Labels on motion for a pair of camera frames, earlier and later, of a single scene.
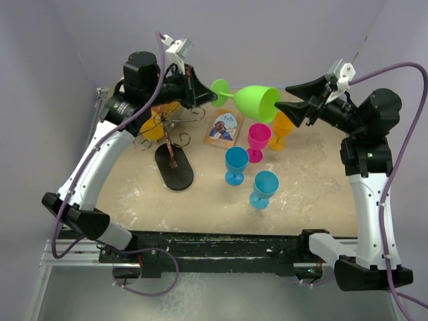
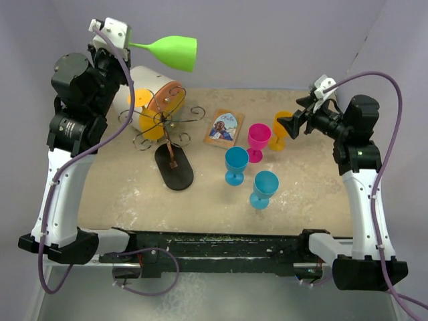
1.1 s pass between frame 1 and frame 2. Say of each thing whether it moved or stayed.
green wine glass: moved
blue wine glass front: stayed
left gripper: moved
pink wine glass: stayed
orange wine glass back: stayed
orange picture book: stayed
